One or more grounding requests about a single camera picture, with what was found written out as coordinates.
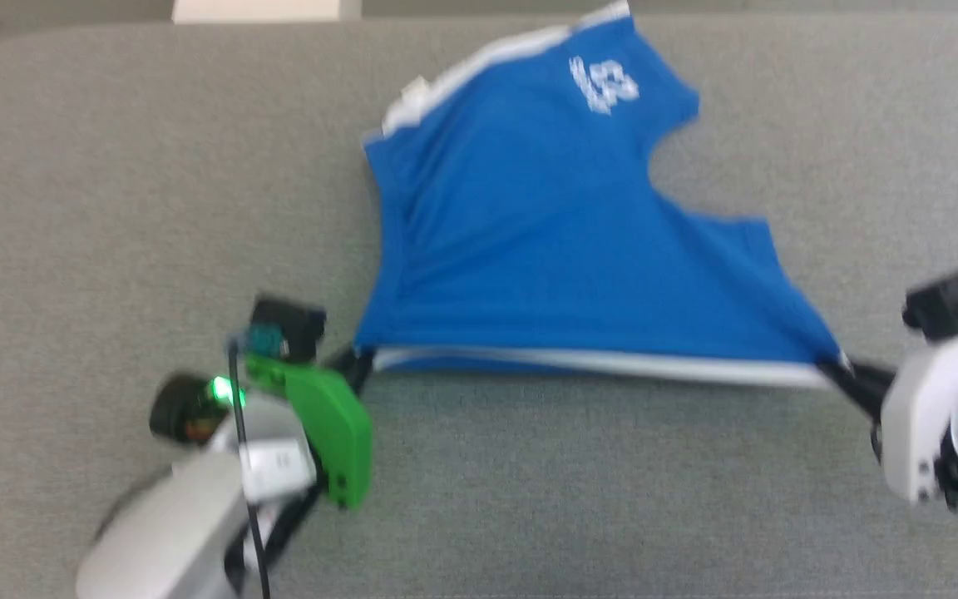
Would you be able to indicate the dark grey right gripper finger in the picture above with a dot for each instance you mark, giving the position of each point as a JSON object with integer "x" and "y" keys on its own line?
{"x": 857, "y": 395}
{"x": 874, "y": 373}

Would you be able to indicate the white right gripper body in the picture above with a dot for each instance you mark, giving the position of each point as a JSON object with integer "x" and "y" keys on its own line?
{"x": 920, "y": 416}

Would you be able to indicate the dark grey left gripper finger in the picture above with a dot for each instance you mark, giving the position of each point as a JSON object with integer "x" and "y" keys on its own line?
{"x": 353, "y": 359}
{"x": 360, "y": 383}

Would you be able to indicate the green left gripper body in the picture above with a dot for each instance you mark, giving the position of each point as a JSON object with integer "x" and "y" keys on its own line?
{"x": 333, "y": 424}

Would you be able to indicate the blue shirt with white trim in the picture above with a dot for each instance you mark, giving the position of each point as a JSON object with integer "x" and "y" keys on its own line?
{"x": 529, "y": 249}

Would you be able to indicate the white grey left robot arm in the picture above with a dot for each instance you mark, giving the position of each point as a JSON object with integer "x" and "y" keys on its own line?
{"x": 171, "y": 524}

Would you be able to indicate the grey fabric mat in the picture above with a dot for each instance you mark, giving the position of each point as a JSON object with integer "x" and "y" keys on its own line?
{"x": 113, "y": 166}

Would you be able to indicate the white flat object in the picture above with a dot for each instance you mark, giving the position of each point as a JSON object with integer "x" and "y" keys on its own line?
{"x": 267, "y": 10}

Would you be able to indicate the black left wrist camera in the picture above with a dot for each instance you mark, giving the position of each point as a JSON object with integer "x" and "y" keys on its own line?
{"x": 286, "y": 324}

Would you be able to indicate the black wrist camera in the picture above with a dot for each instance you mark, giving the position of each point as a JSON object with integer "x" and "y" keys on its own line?
{"x": 949, "y": 304}
{"x": 286, "y": 324}

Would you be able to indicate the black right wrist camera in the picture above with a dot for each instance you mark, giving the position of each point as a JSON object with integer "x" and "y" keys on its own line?
{"x": 949, "y": 304}

